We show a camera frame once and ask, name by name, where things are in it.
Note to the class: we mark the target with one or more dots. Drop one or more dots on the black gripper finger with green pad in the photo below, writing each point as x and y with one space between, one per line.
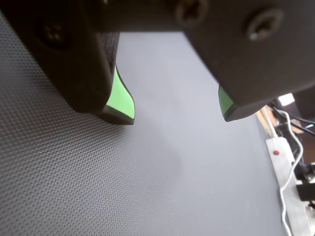
258 61
73 61

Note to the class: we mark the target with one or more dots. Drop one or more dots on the white power strip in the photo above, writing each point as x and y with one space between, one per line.
280 162

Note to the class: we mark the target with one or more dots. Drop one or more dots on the black plug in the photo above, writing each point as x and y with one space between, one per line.
306 191

